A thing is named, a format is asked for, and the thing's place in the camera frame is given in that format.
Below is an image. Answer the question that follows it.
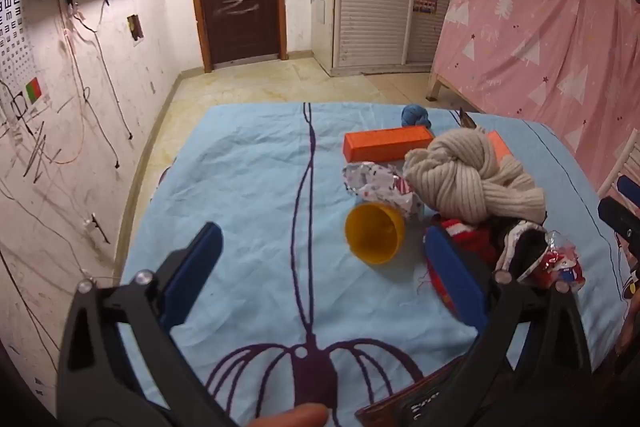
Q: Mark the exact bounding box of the orange wall cable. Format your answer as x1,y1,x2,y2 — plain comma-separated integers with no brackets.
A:
54,0,101,166

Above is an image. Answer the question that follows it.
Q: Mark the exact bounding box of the light blue bed sheet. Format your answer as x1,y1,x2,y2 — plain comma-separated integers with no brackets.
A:
117,102,640,427

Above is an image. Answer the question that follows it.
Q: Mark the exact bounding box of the black and white cloth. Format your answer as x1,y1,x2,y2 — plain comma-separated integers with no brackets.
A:
495,222,551,283

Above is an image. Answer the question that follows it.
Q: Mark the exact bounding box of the yellow plastic cup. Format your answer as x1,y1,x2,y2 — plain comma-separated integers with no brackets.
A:
345,202,405,265

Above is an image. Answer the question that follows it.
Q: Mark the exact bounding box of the red printed wrapper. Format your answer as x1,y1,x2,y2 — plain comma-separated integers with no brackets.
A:
542,231,586,290

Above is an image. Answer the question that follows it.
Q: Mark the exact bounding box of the red knitted sock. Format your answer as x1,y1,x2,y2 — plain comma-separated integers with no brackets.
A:
425,219,501,323

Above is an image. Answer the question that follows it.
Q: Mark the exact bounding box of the white chair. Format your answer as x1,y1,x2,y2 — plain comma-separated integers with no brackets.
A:
597,142,640,208

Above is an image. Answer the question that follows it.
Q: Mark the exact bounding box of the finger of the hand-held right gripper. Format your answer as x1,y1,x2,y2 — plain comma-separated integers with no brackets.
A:
616,176,640,208
598,197,640,258

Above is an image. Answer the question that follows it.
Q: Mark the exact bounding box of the pink printed sheet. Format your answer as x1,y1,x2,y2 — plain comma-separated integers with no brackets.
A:
432,0,640,188

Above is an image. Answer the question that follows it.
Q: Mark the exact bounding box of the black wall cable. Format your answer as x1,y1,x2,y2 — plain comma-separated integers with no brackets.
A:
65,0,134,168

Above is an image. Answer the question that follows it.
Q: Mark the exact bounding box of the person's left hand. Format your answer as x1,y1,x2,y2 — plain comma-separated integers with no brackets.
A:
247,403,330,427

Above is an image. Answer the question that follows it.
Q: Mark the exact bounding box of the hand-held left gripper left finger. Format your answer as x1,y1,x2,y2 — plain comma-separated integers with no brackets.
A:
56,222,236,427

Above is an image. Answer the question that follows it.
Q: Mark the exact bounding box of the white paper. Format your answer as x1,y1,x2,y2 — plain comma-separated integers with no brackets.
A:
342,161,426,222

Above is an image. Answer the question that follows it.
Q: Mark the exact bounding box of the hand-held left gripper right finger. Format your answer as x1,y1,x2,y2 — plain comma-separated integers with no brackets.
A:
422,224,593,427

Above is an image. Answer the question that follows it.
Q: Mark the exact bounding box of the blue yarn ball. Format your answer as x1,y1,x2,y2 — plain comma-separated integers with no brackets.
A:
401,104,432,128

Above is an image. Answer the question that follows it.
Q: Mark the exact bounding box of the beige knitted sweater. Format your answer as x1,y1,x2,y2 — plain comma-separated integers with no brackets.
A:
404,127,547,224

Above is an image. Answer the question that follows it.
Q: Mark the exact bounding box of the small orange box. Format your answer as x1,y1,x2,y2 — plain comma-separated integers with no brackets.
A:
487,130,513,158

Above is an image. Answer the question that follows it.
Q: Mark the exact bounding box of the long orange box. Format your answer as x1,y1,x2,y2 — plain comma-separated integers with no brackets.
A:
343,126,434,162

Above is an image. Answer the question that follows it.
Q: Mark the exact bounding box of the eye chart poster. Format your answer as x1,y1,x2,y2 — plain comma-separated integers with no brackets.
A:
0,0,38,118

